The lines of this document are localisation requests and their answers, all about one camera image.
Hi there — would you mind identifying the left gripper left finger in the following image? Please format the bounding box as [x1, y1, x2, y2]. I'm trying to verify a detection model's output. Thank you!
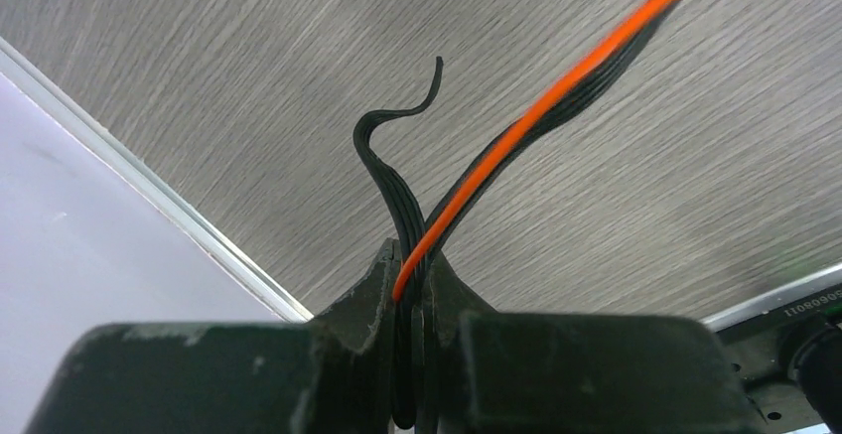
[27, 239, 400, 433]

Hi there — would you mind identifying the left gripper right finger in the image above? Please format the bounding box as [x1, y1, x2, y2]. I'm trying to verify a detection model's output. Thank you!
[420, 257, 764, 433]

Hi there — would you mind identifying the orange single wire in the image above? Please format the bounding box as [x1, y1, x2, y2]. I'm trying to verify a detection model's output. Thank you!
[392, 0, 725, 303]

